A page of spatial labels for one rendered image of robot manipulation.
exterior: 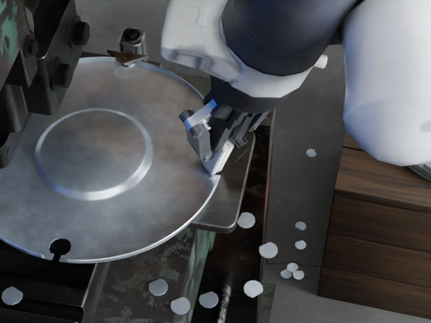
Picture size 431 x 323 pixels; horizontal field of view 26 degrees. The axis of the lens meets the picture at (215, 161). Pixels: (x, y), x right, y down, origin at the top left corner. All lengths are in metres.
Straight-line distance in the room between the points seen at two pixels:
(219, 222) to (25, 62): 0.29
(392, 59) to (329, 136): 1.42
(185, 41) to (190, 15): 0.03
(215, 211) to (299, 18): 0.36
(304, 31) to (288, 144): 1.38
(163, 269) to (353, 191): 0.53
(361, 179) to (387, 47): 0.91
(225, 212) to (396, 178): 0.64
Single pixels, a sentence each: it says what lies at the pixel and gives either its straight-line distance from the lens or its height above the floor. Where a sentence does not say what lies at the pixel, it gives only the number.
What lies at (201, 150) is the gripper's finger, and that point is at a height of 0.88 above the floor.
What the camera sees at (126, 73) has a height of 0.78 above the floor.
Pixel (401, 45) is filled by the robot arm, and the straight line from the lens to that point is 0.68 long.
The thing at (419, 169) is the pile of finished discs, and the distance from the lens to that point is 1.59.
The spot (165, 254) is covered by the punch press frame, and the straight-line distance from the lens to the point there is 1.13.
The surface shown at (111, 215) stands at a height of 0.78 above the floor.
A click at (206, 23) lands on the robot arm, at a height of 1.06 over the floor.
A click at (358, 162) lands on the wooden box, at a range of 1.60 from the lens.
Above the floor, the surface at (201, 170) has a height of 0.78.
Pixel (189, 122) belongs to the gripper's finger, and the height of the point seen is 0.95.
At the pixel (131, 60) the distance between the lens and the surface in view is 1.13.
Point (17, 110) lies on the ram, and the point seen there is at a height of 0.92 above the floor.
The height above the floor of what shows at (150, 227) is 0.78.
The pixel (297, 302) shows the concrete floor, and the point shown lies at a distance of 1.84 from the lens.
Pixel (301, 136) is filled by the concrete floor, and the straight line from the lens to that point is 2.08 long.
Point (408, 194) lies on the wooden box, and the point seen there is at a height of 0.35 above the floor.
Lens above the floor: 1.59
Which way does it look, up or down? 52 degrees down
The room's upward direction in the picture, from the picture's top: straight up
